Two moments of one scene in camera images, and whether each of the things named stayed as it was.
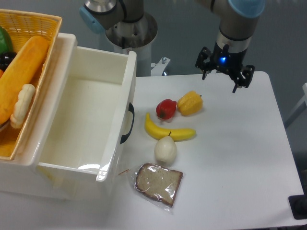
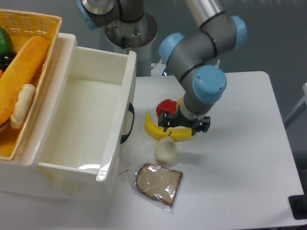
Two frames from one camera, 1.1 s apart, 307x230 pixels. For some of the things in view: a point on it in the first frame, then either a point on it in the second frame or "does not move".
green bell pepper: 6,45 does not move
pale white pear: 165,151 does not move
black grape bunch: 6,58 does not move
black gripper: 230,63 to 167,120
